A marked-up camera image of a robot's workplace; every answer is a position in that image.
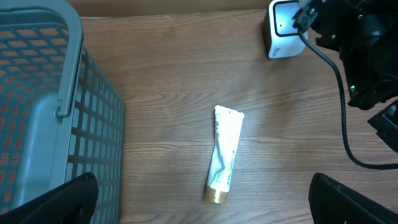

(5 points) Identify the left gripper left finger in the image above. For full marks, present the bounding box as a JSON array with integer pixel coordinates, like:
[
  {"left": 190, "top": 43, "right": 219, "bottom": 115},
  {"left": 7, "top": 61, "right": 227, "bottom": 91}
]
[{"left": 1, "top": 172, "right": 99, "bottom": 224}]

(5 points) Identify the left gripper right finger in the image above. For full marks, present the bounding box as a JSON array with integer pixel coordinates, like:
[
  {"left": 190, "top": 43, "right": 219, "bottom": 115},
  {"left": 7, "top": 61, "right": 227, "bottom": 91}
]
[{"left": 308, "top": 172, "right": 397, "bottom": 224}]

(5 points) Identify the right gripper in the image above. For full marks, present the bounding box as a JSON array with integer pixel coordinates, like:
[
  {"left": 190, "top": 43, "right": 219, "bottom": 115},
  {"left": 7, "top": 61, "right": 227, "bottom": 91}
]
[{"left": 310, "top": 0, "right": 361, "bottom": 51}]

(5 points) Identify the white tube with gold cap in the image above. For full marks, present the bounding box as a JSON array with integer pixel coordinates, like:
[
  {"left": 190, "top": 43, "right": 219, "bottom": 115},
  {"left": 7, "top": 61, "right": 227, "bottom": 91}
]
[{"left": 204, "top": 105, "right": 244, "bottom": 204}]

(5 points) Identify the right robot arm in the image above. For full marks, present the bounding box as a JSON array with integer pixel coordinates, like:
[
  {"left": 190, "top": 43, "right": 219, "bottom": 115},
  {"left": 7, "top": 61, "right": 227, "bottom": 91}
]
[{"left": 308, "top": 0, "right": 397, "bottom": 110}]

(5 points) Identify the white barcode scanner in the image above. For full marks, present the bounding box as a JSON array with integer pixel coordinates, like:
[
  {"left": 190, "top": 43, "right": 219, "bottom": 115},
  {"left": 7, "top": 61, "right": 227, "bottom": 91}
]
[{"left": 262, "top": 0, "right": 306, "bottom": 59}]

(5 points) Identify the grey plastic mesh basket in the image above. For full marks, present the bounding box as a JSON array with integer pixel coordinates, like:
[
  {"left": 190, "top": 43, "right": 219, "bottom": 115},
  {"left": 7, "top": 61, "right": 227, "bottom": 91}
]
[{"left": 1, "top": 1, "right": 124, "bottom": 223}]

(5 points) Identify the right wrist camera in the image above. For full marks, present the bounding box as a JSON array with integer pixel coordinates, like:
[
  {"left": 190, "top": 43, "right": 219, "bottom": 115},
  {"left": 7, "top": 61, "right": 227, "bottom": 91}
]
[{"left": 292, "top": 0, "right": 318, "bottom": 32}]

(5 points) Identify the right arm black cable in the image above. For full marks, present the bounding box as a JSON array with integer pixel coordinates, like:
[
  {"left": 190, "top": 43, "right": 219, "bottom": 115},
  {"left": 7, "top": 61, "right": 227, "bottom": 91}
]
[{"left": 297, "top": 29, "right": 398, "bottom": 170}]

